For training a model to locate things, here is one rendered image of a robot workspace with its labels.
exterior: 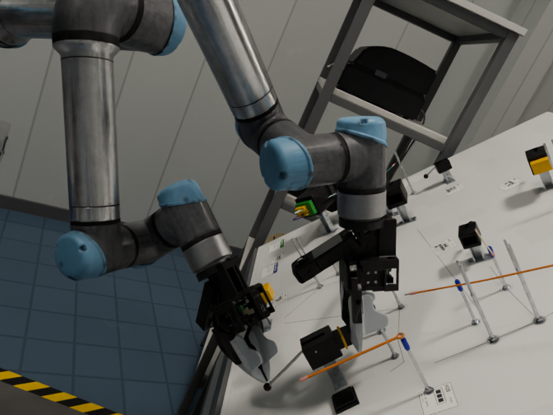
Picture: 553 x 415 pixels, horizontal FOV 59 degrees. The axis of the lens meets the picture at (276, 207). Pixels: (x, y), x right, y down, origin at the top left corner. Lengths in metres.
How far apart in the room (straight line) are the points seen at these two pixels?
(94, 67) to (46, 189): 2.55
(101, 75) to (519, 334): 0.73
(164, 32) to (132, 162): 2.38
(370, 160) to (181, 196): 0.32
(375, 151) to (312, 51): 2.63
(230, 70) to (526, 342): 0.57
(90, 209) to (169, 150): 2.47
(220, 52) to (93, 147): 0.24
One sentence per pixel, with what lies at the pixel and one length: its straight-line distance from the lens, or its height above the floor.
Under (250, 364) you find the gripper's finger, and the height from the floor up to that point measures 1.04.
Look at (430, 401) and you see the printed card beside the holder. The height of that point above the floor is 1.16.
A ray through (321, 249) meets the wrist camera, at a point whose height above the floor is 1.26.
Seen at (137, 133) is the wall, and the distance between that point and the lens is 3.19.
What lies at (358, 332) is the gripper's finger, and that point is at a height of 1.18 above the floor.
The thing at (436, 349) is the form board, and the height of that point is 1.19.
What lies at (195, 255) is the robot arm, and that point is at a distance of 0.82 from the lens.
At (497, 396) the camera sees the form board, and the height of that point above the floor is 1.23.
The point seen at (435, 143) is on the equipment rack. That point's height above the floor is 1.43.
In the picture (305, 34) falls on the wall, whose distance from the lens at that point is 3.30.
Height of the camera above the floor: 1.52
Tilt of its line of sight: 17 degrees down
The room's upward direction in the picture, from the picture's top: 24 degrees clockwise
